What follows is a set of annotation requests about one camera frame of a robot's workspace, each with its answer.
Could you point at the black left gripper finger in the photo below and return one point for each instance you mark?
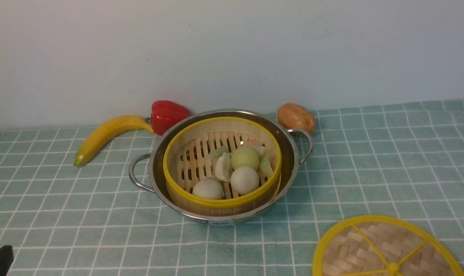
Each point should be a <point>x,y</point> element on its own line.
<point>6,259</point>

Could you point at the yellow banana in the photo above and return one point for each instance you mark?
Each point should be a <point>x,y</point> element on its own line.
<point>106,132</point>

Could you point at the brown potato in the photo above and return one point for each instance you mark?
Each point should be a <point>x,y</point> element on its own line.
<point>292,115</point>

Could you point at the green steamed bun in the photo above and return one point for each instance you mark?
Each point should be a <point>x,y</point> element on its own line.
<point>245,156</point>

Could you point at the white front steamed bun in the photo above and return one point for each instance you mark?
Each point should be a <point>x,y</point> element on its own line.
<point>209,188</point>

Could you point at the white steamed bun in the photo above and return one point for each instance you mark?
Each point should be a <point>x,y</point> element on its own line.
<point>244,180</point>
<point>209,188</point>

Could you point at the yellow rimmed bamboo steamer basket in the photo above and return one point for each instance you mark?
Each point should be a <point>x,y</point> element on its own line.
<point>191,156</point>

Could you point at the red bell pepper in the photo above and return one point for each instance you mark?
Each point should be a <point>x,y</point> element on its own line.
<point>165,114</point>

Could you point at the green dumpling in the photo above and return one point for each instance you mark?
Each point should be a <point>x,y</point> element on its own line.
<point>265,166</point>

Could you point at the yellow woven bamboo steamer lid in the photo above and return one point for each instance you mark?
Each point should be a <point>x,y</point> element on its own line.
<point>380,245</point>

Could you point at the white dumpling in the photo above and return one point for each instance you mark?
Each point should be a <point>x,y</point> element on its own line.
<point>223,168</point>

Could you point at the green checkered tablecloth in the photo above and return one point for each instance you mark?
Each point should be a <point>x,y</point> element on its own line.
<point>404,160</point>

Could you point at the stainless steel pot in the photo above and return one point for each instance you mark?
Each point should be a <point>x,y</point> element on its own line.
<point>146,171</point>

